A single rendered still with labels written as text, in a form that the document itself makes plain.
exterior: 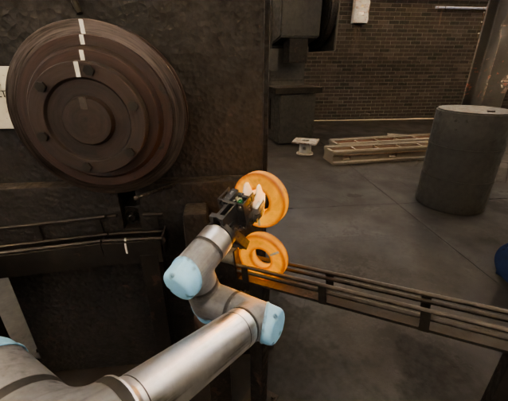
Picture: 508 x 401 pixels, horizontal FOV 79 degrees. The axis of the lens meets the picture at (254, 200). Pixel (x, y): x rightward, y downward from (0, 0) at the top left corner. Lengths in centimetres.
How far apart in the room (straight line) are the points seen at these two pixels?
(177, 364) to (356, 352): 130
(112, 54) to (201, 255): 56
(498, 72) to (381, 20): 368
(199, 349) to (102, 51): 73
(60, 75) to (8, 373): 66
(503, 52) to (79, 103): 435
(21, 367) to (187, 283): 27
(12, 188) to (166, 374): 97
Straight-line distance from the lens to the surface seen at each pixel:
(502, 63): 467
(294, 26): 510
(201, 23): 108
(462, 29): 876
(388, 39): 790
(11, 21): 122
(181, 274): 61
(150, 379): 45
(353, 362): 165
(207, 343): 52
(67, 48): 97
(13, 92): 107
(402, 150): 471
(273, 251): 92
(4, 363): 47
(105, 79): 88
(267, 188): 81
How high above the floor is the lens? 125
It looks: 24 degrees down
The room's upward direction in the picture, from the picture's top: straight up
